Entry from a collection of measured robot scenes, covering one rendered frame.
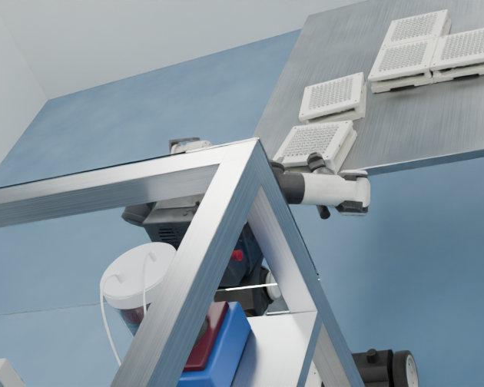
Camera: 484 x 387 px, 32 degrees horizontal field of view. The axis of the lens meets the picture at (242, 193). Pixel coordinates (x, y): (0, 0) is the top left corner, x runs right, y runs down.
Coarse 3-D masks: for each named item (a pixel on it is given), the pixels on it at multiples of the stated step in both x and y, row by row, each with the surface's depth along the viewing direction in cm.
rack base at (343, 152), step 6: (354, 132) 313; (348, 138) 311; (354, 138) 313; (342, 144) 309; (348, 144) 308; (342, 150) 306; (348, 150) 308; (336, 156) 304; (342, 156) 303; (336, 162) 301; (342, 162) 303; (288, 168) 310; (294, 168) 308; (300, 168) 307; (306, 168) 305; (336, 168) 299
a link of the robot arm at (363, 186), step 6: (360, 180) 247; (366, 180) 249; (360, 186) 247; (366, 186) 250; (360, 192) 247; (366, 192) 250; (360, 198) 247; (366, 198) 250; (366, 204) 250; (366, 210) 250
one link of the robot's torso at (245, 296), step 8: (248, 288) 254; (256, 288) 257; (216, 296) 258; (224, 296) 257; (232, 296) 256; (240, 296) 255; (248, 296) 254; (256, 296) 256; (240, 304) 255; (248, 304) 254; (256, 304) 255; (264, 304) 262; (248, 312) 254; (256, 312) 254
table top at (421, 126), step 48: (384, 0) 411; (432, 0) 390; (480, 0) 370; (336, 48) 386; (288, 96) 365; (384, 96) 332; (432, 96) 319; (480, 96) 306; (384, 144) 303; (432, 144) 292; (480, 144) 281
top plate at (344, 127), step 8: (296, 128) 322; (304, 128) 320; (344, 128) 309; (288, 136) 320; (336, 136) 306; (344, 136) 306; (312, 144) 308; (336, 144) 301; (280, 152) 312; (320, 152) 301; (328, 152) 299; (336, 152) 300; (288, 160) 305; (296, 160) 303; (304, 160) 301; (328, 160) 296
